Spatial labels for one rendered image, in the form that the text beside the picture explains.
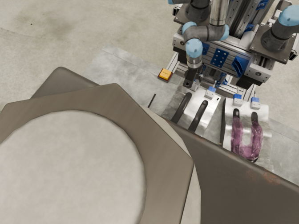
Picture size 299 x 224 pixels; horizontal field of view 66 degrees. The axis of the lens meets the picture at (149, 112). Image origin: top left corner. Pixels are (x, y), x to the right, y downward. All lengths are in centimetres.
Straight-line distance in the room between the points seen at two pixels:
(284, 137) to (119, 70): 113
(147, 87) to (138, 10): 173
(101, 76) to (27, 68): 141
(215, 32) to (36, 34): 235
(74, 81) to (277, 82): 273
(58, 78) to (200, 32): 106
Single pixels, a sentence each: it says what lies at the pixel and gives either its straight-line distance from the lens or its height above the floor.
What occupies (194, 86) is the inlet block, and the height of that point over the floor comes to 95.
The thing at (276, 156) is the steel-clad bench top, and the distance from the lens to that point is 156.
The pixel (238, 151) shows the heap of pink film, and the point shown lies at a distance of 137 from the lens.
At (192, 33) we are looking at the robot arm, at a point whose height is 127.
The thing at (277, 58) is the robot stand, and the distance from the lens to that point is 155.
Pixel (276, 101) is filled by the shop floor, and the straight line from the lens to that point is 271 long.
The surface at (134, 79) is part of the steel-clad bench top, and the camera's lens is 156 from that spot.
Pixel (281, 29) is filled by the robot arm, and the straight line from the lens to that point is 147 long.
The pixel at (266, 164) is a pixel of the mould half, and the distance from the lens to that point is 140.
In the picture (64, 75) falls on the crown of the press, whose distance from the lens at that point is 16.
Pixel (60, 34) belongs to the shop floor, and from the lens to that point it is 303.
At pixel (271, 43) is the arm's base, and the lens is 154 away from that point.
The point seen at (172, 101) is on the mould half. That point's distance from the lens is 140.
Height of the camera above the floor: 214
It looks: 67 degrees down
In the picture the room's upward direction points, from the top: 1 degrees clockwise
